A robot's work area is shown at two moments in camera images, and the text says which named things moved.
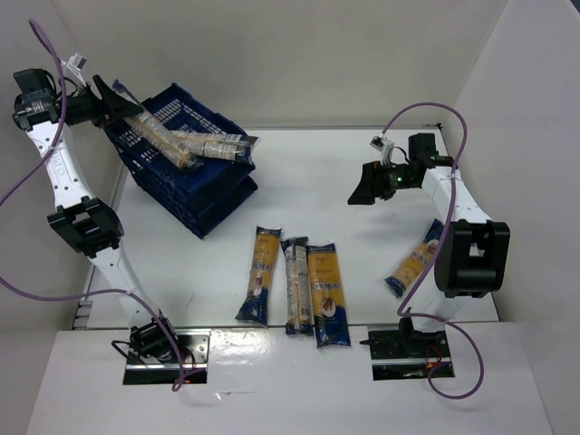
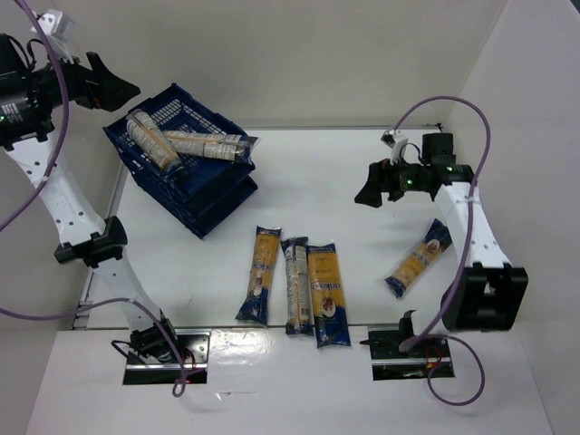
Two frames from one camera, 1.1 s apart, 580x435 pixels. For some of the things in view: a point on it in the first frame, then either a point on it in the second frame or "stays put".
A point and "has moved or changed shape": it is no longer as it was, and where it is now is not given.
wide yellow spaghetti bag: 328,306 stays put
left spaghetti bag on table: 264,258 stays put
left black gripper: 100,105 -> 91,86
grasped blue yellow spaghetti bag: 163,138 has moved or changed shape
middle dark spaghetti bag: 299,312 stays put
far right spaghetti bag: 416,264 stays put
